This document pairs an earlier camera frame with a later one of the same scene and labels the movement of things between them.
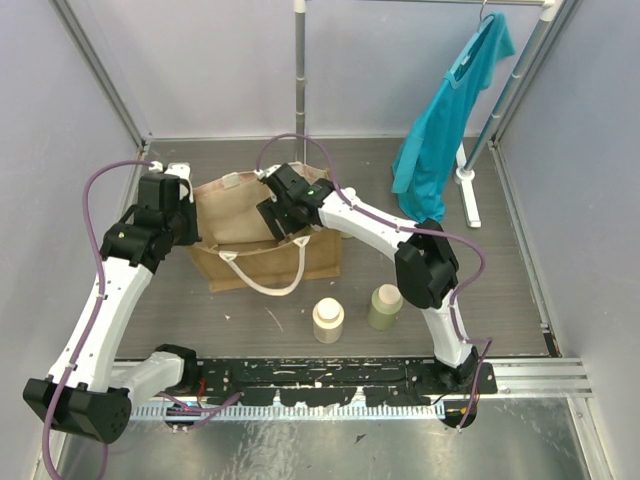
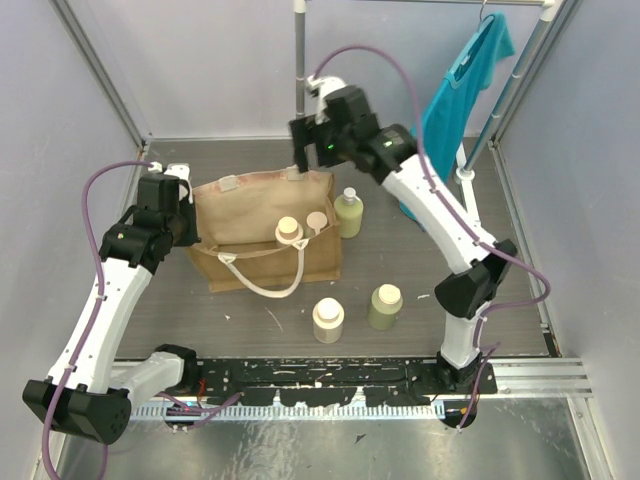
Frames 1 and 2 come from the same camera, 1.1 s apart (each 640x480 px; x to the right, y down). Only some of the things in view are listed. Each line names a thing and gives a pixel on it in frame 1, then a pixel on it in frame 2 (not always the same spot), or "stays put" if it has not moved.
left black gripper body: x=187 y=226 stays put
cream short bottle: x=328 y=319 stays put
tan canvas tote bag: x=236 y=249 stays put
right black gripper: x=269 y=210 → x=306 y=131
